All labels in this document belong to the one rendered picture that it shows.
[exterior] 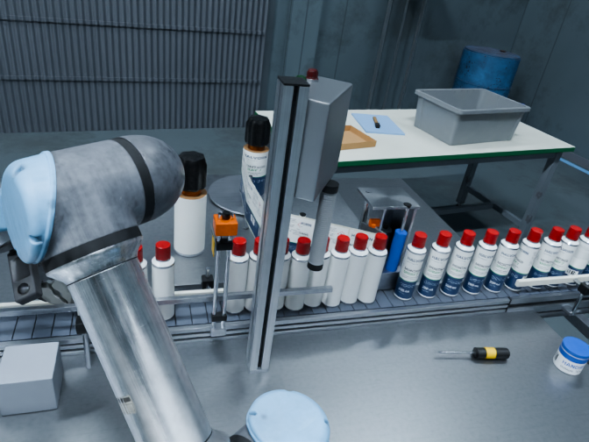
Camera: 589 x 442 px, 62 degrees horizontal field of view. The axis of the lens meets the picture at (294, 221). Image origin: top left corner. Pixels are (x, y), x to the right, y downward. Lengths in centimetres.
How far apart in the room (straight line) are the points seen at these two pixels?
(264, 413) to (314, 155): 43
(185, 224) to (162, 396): 82
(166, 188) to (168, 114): 416
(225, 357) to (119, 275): 65
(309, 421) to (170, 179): 37
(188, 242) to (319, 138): 66
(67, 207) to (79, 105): 410
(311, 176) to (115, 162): 39
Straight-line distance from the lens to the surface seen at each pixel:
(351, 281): 128
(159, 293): 116
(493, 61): 567
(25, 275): 110
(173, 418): 62
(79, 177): 59
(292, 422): 71
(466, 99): 343
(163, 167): 63
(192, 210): 135
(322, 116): 84
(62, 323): 125
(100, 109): 469
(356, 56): 541
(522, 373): 142
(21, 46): 455
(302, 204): 176
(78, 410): 114
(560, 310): 176
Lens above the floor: 170
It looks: 30 degrees down
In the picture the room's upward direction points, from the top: 9 degrees clockwise
